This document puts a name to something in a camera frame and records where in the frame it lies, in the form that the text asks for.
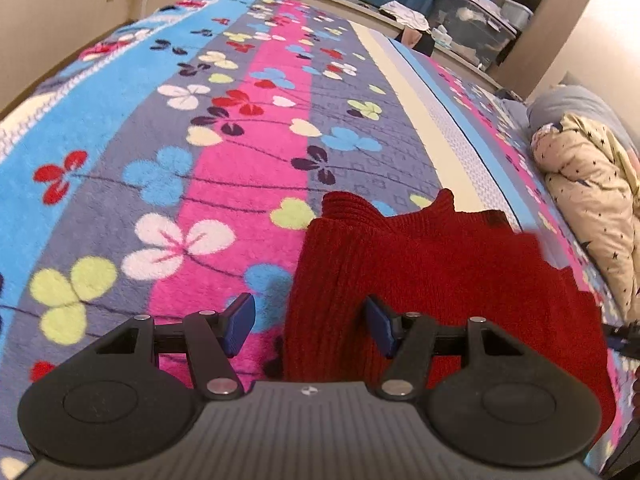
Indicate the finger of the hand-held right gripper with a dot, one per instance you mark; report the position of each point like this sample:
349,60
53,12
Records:
625,336

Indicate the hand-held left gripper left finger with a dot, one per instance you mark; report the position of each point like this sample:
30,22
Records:
239,322

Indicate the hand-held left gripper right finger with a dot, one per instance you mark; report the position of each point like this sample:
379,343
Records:
380,322

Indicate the red knit sweater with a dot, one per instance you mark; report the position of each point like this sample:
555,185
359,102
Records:
450,285

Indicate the pile of light clothes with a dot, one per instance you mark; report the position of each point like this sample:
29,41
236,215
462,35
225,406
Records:
406,14

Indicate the star-printed cream quilt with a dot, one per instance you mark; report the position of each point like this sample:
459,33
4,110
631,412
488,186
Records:
595,195

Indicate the floral fleece blanket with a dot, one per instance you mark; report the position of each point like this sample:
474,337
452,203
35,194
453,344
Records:
200,135

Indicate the grey pillow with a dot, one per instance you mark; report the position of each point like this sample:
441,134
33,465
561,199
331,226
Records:
575,105

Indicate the pink cloth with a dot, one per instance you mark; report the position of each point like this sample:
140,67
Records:
411,37

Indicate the large clear storage bin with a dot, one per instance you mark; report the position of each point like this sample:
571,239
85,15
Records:
470,20

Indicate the small clear storage box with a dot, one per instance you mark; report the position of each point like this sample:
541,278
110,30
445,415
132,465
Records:
516,10

